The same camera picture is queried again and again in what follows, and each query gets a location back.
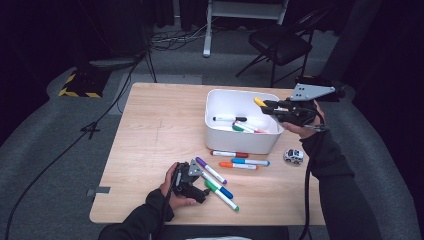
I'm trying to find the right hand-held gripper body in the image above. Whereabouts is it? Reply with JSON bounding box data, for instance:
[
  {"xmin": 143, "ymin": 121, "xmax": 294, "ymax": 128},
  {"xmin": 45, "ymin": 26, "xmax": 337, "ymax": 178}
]
[{"xmin": 278, "ymin": 83, "xmax": 336, "ymax": 128}]

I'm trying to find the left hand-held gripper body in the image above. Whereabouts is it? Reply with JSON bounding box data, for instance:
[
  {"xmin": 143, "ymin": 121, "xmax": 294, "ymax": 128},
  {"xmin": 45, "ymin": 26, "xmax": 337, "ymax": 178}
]
[{"xmin": 171, "ymin": 159, "xmax": 204, "ymax": 198}]

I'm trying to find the yellow capped white marker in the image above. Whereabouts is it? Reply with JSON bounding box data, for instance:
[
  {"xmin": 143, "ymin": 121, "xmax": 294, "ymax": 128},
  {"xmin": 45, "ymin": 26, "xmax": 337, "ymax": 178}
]
[{"xmin": 253, "ymin": 96, "xmax": 290, "ymax": 112}]

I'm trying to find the light green capped white marker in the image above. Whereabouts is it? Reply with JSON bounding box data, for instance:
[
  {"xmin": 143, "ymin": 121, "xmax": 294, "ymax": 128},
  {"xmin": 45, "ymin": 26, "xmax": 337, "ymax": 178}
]
[{"xmin": 204, "ymin": 179, "xmax": 240, "ymax": 212}]

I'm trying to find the purple capped white marker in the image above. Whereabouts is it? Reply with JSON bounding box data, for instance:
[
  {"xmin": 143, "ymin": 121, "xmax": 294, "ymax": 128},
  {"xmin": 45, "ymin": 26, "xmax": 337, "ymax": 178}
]
[{"xmin": 194, "ymin": 156, "xmax": 228, "ymax": 185}]

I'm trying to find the magenta capped white marker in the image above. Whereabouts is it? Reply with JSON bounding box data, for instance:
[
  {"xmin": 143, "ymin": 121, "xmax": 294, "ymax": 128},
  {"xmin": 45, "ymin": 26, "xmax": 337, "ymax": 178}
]
[{"xmin": 231, "ymin": 120, "xmax": 268, "ymax": 134}]

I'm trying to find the dark green capped white marker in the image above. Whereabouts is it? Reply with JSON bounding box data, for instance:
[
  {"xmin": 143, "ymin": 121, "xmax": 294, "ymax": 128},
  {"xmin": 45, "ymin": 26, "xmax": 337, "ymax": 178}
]
[{"xmin": 232, "ymin": 124, "xmax": 256, "ymax": 134}]

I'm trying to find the orange capped white marker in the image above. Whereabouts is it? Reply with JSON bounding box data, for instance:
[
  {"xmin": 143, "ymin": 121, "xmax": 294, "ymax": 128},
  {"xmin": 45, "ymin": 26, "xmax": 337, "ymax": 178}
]
[{"xmin": 218, "ymin": 161, "xmax": 259, "ymax": 171}]

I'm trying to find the white toy ambulance car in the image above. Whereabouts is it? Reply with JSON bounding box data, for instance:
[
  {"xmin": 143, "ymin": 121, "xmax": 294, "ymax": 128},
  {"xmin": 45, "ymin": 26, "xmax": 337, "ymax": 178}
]
[{"xmin": 283, "ymin": 148, "xmax": 305, "ymax": 165}]

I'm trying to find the dark red capped white marker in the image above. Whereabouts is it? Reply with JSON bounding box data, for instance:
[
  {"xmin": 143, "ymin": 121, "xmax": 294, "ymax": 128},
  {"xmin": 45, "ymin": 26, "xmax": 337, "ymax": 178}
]
[{"xmin": 210, "ymin": 150, "xmax": 250, "ymax": 159}]

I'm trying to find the black capped white marker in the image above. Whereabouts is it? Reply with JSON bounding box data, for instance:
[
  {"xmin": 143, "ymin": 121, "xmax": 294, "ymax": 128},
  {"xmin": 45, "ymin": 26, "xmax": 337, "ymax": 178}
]
[{"xmin": 212, "ymin": 115, "xmax": 248, "ymax": 123}]

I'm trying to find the white plastic storage box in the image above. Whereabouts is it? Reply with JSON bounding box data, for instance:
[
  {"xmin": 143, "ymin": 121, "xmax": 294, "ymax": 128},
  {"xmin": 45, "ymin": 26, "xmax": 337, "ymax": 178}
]
[{"xmin": 204, "ymin": 88, "xmax": 285, "ymax": 155}]

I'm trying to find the light blue capped white marker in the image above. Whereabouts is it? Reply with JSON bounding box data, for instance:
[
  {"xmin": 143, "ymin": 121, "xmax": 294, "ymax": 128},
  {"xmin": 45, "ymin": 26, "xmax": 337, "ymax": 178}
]
[{"xmin": 231, "ymin": 157, "xmax": 271, "ymax": 167}]

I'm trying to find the person's left hand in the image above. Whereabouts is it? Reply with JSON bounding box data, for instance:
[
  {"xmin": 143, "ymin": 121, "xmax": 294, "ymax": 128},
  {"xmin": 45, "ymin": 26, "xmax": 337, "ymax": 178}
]
[{"xmin": 159, "ymin": 162, "xmax": 198, "ymax": 211}]

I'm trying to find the person's right hand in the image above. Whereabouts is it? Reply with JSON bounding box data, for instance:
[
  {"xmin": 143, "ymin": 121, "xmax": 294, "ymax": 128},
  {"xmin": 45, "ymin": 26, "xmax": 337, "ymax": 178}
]
[{"xmin": 281, "ymin": 101, "xmax": 331, "ymax": 140}]

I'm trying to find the black floor box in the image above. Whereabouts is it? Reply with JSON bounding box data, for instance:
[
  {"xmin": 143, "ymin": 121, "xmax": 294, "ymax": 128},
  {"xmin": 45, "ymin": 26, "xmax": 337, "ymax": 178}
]
[{"xmin": 294, "ymin": 74, "xmax": 346, "ymax": 103}]

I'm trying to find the black folding chair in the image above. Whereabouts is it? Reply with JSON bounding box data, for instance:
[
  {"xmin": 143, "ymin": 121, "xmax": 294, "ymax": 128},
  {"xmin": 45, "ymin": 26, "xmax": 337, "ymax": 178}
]
[{"xmin": 235, "ymin": 8, "xmax": 331, "ymax": 88}]

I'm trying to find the grey tape strip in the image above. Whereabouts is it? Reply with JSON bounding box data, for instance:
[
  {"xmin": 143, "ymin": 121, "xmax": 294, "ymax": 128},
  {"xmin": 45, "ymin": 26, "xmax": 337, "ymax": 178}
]
[{"xmin": 86, "ymin": 186, "xmax": 111, "ymax": 197}]

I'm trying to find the white metal stand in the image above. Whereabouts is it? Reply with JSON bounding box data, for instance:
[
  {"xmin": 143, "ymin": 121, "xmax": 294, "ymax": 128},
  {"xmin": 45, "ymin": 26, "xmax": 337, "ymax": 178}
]
[{"xmin": 202, "ymin": 0, "xmax": 290, "ymax": 58}]

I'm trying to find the thin black stand leg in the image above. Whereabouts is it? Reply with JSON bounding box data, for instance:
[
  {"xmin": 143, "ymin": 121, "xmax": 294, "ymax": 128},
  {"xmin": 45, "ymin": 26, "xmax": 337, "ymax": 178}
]
[{"xmin": 144, "ymin": 49, "xmax": 158, "ymax": 84}]

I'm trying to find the grey round stand base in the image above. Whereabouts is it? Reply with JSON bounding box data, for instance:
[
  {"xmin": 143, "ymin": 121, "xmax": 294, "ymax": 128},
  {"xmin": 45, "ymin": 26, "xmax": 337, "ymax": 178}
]
[{"xmin": 88, "ymin": 57, "xmax": 139, "ymax": 70}]

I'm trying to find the black yellow striped base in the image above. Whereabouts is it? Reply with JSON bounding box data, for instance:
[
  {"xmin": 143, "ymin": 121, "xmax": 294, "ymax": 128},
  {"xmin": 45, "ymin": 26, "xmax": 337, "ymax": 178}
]
[{"xmin": 58, "ymin": 68, "xmax": 111, "ymax": 99}]

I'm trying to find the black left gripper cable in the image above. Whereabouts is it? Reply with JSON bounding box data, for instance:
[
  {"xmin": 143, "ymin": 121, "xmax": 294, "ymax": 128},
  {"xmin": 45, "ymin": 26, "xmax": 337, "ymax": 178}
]
[{"xmin": 153, "ymin": 181, "xmax": 175, "ymax": 240}]

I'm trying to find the bundle of floor cables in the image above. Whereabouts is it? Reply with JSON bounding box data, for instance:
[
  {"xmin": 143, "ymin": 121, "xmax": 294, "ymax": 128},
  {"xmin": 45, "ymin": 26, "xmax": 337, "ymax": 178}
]
[{"xmin": 148, "ymin": 16, "xmax": 221, "ymax": 53}]

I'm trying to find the long black floor cable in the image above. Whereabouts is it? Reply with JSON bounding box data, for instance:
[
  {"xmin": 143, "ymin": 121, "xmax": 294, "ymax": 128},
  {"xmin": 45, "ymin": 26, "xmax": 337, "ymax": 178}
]
[{"xmin": 3, "ymin": 53, "xmax": 148, "ymax": 240}]

